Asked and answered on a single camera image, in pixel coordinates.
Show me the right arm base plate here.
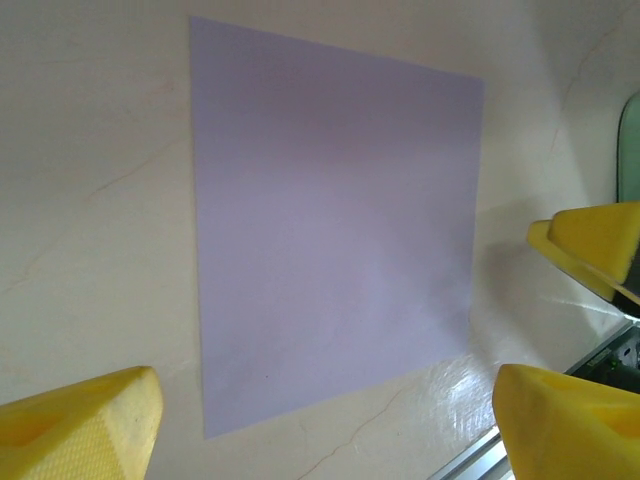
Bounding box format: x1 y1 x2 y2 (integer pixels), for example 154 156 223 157
568 318 640 382

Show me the aluminium mounting rail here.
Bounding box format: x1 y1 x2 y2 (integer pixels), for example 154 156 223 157
432 427 514 480

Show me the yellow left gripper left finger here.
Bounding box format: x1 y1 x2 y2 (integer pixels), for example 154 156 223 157
0 365 165 480

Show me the lilac square paper sheet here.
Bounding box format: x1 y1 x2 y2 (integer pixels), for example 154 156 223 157
188 14 486 441

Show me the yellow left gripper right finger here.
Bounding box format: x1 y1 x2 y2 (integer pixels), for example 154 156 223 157
492 363 640 480

